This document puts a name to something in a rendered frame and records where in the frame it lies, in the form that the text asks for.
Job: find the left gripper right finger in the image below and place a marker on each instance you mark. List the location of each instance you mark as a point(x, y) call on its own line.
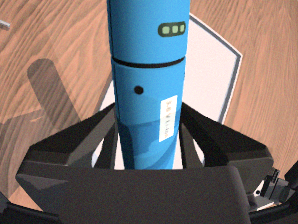
point(222, 146)

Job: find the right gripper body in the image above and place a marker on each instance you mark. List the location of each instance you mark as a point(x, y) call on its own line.
point(268, 185)

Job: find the white shallow tray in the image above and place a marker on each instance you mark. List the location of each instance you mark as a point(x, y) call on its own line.
point(212, 66)

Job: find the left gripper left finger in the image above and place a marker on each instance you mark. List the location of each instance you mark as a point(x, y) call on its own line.
point(76, 144)

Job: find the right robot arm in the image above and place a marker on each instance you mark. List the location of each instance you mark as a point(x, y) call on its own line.
point(281, 189)

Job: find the blue electric screwdriver body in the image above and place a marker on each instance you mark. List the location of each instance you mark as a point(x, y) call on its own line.
point(148, 43)

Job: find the red screwdriver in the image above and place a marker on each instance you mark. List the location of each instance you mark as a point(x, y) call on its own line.
point(4, 23)

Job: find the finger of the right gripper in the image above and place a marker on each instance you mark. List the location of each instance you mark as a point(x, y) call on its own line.
point(271, 171)

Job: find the white l-shaped bracket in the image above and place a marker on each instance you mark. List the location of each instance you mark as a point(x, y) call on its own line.
point(261, 201)

